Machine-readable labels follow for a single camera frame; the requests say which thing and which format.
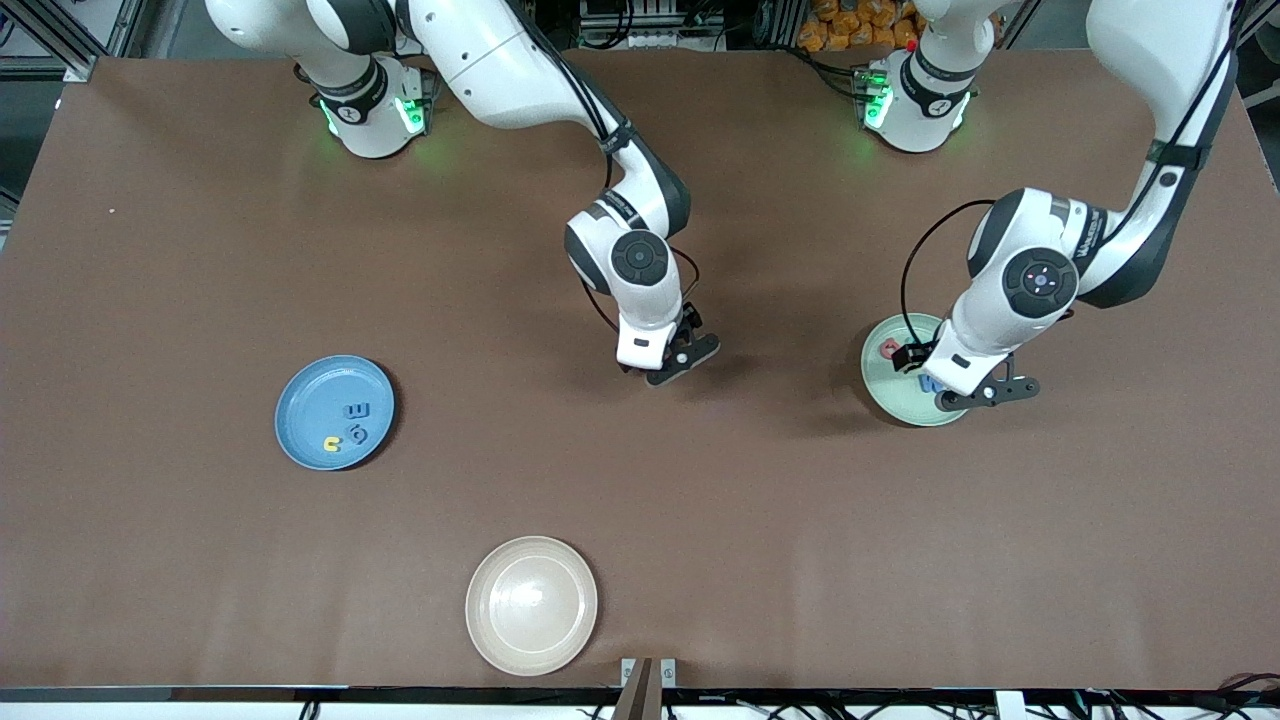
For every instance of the blue foam letter g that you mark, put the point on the blue foam letter g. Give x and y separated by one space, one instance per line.
351 433

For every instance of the green plate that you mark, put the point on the green plate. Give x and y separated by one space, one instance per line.
885 398

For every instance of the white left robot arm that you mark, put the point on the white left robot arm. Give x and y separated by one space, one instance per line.
1150 60

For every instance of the beige plate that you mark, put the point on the beige plate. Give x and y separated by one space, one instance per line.
531 605

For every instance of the brown table cover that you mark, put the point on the brown table cover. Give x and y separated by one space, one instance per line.
700 520

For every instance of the orange net bag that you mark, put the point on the orange net bag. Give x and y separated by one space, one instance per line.
850 25

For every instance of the blue foam letter m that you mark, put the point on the blue foam letter m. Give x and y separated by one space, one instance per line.
356 410

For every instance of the blue foam capital W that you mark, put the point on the blue foam capital W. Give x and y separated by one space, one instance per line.
928 384

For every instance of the metal bracket at table edge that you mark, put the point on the metal bracket at table edge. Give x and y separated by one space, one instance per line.
668 673

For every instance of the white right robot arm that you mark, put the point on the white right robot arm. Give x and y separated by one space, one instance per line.
500 60

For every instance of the aluminium frame post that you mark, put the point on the aluminium frame post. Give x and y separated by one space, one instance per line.
75 60

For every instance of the blue plate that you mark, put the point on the blue plate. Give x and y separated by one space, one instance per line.
315 400

